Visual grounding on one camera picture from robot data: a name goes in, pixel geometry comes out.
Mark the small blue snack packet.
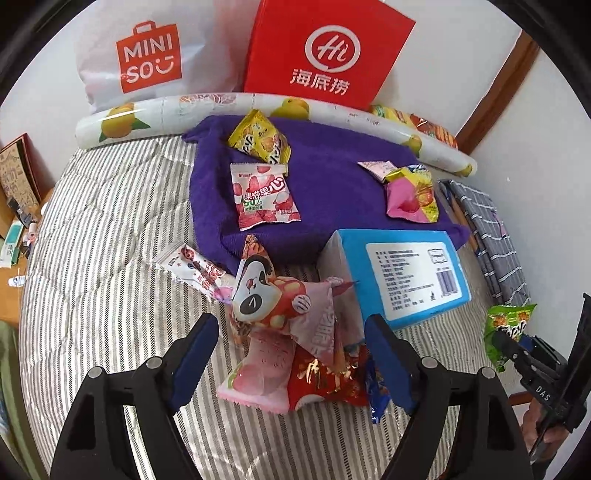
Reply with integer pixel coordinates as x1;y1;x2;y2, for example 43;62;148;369
365;355;393;425

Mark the yellow chip bag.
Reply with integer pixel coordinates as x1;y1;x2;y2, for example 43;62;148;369
369;105;416;126

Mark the grey checked folded cloth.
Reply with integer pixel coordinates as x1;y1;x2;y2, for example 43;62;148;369
436;179;532;301

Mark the blue cardboard box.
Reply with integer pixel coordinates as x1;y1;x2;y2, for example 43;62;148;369
318;228;472;330

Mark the purple towel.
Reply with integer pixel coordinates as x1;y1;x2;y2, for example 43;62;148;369
183;115;472;273

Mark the long white pink stick packet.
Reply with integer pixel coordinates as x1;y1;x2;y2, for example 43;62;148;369
154;242;238;305

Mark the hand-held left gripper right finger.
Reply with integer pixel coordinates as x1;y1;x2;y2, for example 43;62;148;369
363;314;529;480

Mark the white green tube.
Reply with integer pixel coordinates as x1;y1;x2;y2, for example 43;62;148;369
0;220;26;268

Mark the person's right hand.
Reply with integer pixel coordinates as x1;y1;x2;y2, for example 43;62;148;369
522;398;571;463

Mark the white plastic shopping bag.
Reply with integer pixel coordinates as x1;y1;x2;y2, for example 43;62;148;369
76;0;252;114

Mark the orange chip bag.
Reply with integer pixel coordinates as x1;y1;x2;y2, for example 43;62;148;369
406;113;460;148

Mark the translucent pink snack packet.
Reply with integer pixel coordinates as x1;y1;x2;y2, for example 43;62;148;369
286;277;365;370

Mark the striped mattress cover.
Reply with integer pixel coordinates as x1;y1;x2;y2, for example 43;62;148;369
18;134;532;480

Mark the fruit print paper roll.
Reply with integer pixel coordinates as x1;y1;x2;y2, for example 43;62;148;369
75;91;478;178

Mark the pink strawberry snack packet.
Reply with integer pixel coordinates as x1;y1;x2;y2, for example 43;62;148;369
217;330;296;414

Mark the red gold snack packet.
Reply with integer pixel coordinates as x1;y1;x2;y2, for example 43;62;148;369
287;344;372;411

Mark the small pale pink snack packet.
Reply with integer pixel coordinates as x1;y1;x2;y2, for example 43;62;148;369
357;159;398;183

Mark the pink yellow triangular snack packet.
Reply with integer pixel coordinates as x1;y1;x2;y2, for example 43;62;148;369
384;165;441;224

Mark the red paper bag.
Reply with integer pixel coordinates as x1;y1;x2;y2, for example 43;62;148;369
242;0;416;109

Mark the white red strawberry snack packet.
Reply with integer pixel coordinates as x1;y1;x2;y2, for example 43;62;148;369
230;162;302;232

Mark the red panda print snack packet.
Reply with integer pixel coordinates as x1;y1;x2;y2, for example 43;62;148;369
231;234;310;347

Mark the wooden nightstand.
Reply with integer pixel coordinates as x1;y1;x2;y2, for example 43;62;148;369
0;185;56;326

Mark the wooden door frame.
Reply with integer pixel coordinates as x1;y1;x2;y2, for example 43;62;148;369
455;32;541;155

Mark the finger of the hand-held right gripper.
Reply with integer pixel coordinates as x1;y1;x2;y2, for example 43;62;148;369
491;330;532;376
519;335;561;366

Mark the green snack packet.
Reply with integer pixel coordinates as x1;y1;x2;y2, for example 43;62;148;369
484;302;537;374

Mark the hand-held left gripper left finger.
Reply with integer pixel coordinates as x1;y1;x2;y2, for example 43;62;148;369
50;314;220;480

